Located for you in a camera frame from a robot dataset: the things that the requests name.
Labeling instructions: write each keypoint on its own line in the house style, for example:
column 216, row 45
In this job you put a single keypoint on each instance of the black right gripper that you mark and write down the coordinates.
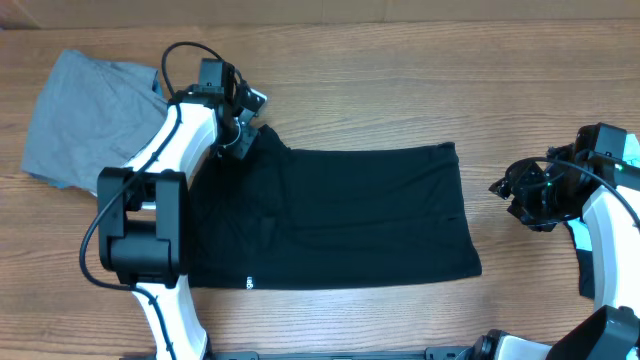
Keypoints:
column 517, row 186

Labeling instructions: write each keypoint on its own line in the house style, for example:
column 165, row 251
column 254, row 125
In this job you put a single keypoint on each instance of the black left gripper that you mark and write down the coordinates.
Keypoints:
column 243, row 143

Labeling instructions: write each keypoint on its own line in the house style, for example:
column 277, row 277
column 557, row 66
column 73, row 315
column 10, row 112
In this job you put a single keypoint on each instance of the black polo shirt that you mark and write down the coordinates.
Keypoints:
column 293, row 219

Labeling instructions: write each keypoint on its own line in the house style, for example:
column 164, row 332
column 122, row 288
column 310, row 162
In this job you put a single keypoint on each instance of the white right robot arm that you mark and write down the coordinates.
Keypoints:
column 611, row 213

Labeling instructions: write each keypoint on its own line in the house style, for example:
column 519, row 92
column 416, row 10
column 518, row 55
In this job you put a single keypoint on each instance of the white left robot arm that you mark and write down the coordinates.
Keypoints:
column 144, row 224

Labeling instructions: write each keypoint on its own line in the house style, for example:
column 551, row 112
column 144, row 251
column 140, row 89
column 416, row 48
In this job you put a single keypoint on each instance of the dark garment under blue shirt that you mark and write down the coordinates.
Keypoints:
column 586, row 283

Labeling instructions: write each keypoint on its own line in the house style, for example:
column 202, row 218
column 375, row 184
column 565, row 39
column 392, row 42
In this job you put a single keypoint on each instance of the light blue shirt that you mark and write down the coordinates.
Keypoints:
column 630, row 150

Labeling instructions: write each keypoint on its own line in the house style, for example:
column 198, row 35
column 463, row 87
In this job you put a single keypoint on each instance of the grey folded shirt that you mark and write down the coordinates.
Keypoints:
column 90, row 114

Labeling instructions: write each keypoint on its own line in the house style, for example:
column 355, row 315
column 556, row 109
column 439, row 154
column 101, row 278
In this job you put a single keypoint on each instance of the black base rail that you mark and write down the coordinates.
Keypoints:
column 430, row 353

